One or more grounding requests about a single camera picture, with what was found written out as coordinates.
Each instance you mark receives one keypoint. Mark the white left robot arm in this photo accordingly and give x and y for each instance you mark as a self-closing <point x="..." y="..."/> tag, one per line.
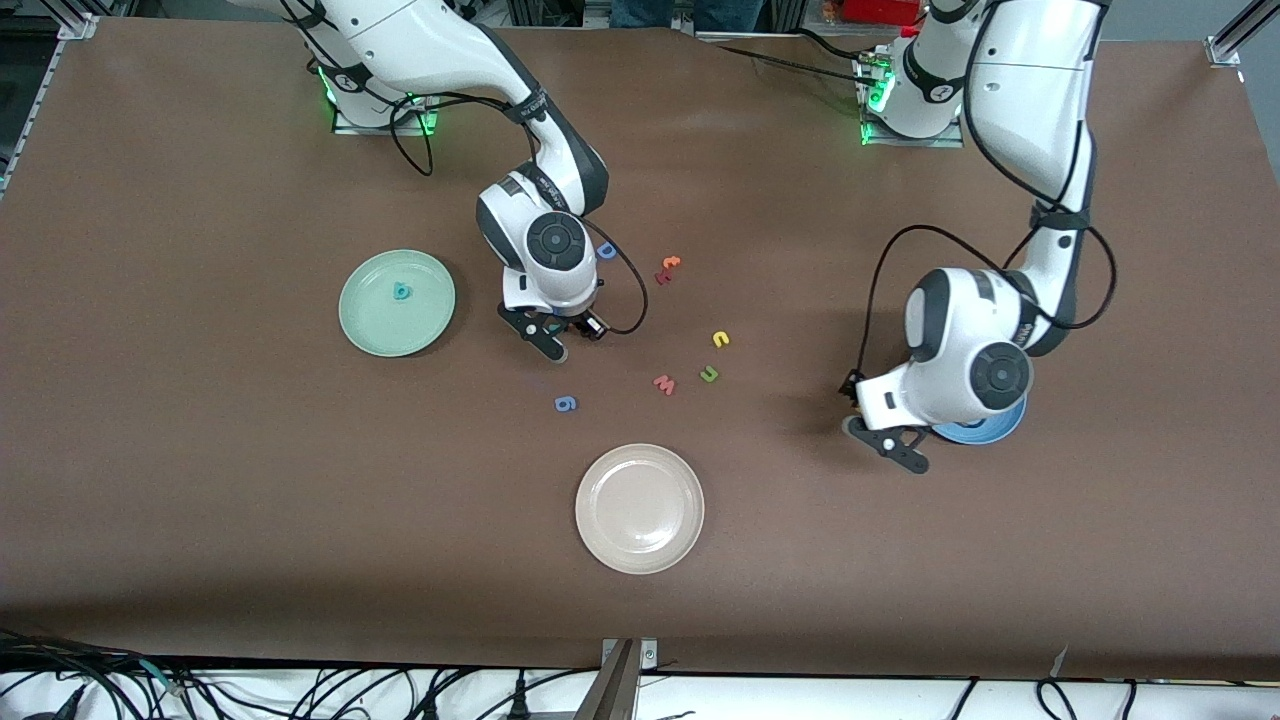
<point x="1030" y="90"/>

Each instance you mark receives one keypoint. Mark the person in blue jeans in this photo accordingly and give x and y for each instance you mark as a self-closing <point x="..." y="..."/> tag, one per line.
<point x="690" y="10"/>

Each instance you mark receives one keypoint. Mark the beige plate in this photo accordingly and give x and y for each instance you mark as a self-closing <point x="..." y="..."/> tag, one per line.
<point x="640" y="509"/>

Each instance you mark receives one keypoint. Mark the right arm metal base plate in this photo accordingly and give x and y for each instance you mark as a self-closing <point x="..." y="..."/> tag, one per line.
<point x="345" y="125"/>

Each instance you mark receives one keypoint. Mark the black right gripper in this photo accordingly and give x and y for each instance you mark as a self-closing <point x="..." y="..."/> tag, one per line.
<point x="583" y="322"/>

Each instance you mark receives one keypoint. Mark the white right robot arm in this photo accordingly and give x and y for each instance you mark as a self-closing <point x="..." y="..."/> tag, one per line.
<point x="440" y="50"/>

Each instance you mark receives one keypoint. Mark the aluminium frame corner with rail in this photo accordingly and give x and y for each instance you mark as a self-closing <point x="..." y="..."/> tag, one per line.
<point x="75" y="22"/>

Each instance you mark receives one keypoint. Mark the light green plate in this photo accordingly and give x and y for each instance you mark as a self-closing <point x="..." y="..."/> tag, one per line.
<point x="397" y="320"/>

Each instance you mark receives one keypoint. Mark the aluminium profile post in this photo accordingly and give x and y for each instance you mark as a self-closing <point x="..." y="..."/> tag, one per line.
<point x="615" y="690"/>

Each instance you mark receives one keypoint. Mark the red box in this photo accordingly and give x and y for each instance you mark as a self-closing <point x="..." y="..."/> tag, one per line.
<point x="885" y="10"/>

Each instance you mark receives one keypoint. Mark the blue plate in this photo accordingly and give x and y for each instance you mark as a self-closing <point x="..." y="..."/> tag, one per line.
<point x="985" y="432"/>

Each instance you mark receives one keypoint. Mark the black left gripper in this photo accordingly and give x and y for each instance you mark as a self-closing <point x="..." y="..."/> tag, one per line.
<point x="848" y="387"/>

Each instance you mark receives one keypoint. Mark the pink foam letter w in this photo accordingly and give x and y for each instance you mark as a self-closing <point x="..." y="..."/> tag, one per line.
<point x="664" y="384"/>

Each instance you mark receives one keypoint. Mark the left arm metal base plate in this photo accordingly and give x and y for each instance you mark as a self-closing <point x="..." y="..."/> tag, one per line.
<point x="950" y="140"/>

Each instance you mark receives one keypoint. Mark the brown table cover sheet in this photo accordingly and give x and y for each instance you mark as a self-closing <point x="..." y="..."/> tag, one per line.
<point x="200" y="500"/>

